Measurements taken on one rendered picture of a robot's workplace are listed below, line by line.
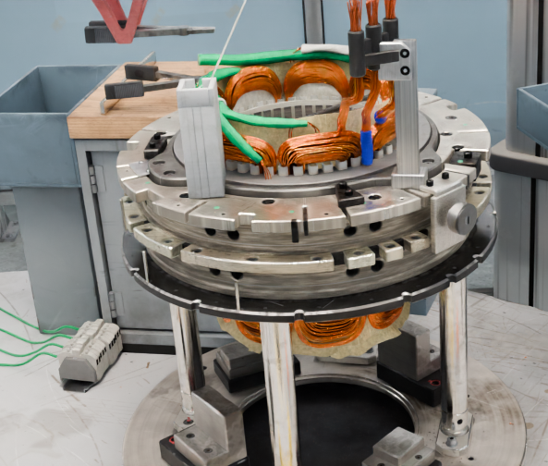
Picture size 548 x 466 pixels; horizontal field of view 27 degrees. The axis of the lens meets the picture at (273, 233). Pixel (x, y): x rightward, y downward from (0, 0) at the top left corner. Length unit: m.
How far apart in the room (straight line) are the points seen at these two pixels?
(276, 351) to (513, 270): 0.61
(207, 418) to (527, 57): 0.59
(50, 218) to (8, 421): 0.23
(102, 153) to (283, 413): 0.40
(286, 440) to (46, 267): 0.47
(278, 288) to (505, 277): 0.64
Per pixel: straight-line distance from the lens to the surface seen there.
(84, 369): 1.27
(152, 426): 1.17
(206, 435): 1.08
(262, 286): 0.90
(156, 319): 1.31
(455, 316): 1.04
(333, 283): 0.90
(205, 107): 0.88
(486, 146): 0.98
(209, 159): 0.89
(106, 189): 1.25
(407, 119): 0.88
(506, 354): 1.29
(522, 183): 1.43
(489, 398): 1.18
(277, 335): 0.93
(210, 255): 0.89
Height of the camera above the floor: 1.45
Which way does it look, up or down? 25 degrees down
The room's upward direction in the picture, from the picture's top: 5 degrees counter-clockwise
